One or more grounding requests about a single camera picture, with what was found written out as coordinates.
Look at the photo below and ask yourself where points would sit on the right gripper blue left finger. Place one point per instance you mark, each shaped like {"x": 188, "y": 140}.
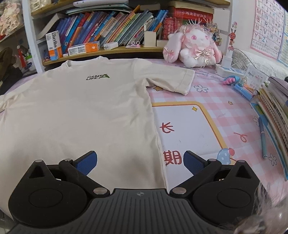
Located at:
{"x": 76, "y": 171}

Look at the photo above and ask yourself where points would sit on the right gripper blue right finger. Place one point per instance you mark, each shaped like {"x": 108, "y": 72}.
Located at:
{"x": 203, "y": 172}

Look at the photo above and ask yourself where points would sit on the cream t-shirt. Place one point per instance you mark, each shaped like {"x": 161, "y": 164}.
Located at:
{"x": 99, "y": 105}

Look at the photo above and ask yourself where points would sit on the pink checkered desk mat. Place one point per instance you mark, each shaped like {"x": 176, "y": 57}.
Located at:
{"x": 213, "y": 121}

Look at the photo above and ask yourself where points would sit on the blue pen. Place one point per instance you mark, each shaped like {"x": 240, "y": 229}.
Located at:
{"x": 263, "y": 139}

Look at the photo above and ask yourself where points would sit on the blue pink toy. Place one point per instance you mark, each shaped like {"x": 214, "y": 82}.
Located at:
{"x": 235, "y": 83}

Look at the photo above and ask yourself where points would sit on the stack of notebooks right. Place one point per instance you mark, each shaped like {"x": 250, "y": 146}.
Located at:
{"x": 270, "y": 104}

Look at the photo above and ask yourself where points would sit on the flat orange white usmile box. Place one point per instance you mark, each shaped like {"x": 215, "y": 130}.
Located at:
{"x": 89, "y": 47}

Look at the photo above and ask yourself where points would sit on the pink white bunny plush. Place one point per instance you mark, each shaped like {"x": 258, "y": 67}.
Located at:
{"x": 193, "y": 46}

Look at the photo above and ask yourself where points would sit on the white charger adapter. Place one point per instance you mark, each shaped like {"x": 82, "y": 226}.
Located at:
{"x": 110, "y": 45}

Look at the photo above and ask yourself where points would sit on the wooden lower shelf board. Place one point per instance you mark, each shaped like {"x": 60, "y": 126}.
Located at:
{"x": 118, "y": 50}

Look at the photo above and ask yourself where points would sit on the upright usmile box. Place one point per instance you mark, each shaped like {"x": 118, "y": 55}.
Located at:
{"x": 54, "y": 45}

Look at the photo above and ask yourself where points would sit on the cream pen holder box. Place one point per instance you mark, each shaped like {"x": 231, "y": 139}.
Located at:
{"x": 150, "y": 39}

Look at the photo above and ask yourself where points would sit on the row of leaning books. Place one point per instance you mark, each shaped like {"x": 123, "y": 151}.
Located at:
{"x": 108, "y": 23}

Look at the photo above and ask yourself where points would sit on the red book stack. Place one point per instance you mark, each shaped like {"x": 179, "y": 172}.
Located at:
{"x": 176, "y": 17}

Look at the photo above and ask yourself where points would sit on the alphabet wall poster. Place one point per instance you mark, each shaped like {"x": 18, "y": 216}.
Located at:
{"x": 270, "y": 30}

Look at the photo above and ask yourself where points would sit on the white shelf post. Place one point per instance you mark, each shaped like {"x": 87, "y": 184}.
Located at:
{"x": 31, "y": 36}

